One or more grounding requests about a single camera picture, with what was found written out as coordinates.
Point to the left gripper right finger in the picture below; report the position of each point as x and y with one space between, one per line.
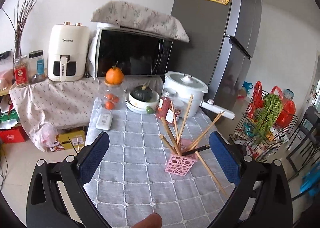
226 156

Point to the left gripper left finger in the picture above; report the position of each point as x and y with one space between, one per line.
90 157

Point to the person's left thumb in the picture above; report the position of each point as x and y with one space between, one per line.
153 220

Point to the yellow cardboard box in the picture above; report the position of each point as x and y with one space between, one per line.
72 140

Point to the black chopstick in holder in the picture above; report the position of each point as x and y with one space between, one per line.
198 149

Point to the white small device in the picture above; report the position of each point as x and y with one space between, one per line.
104 121

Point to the wooden chopstick on table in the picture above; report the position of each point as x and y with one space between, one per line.
174 121
196 142

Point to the pink plastic bag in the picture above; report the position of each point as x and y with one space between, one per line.
46 136

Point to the pink perforated utensil holder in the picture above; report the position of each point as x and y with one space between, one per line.
180 165

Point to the green leafy vegetables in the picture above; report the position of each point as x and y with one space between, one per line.
267 116

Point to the short wooden chopstick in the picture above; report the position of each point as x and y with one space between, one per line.
164 140

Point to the long wooden chopstick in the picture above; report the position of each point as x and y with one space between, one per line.
185 119

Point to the grey checked tablecloth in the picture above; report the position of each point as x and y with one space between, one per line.
130 182

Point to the glass jar with tangerines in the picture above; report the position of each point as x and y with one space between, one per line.
111 96

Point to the floral cabinet cloth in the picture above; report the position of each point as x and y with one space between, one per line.
63 105

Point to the black chair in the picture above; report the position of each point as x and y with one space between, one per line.
308 127

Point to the red lidded jar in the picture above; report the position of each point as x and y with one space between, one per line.
179 107

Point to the red plastic bag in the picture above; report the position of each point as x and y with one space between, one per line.
256 104

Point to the small green fruit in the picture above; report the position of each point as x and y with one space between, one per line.
149 110

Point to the red cardboard box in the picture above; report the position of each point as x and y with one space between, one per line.
14 135

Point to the thick wooden chopstick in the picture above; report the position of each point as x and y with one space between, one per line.
171 136

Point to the jar with red goji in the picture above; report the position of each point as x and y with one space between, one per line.
167 96

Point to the blue plastic stool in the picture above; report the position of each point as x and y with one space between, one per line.
310 182

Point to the dark green squash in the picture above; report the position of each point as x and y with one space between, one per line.
142 93

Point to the white electric cooking pot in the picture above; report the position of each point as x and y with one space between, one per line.
185 85

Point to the large orange citrus fruit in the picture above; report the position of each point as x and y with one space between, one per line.
114 75

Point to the white bowl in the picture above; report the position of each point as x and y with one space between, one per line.
153 103

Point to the clear jar black lid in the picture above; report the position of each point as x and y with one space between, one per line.
36 66

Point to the red label nut jar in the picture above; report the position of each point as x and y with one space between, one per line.
21 71

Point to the black microwave oven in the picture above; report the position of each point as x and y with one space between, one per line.
135 52

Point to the cream air fryer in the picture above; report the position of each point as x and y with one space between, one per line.
67 52

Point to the floral cloth cover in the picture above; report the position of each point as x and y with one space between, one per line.
135 16

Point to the grey refrigerator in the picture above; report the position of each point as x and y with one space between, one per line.
222 40

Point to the dry twig branches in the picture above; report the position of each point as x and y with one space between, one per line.
21 12

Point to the black wire basket rack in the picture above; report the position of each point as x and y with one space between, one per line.
245 140

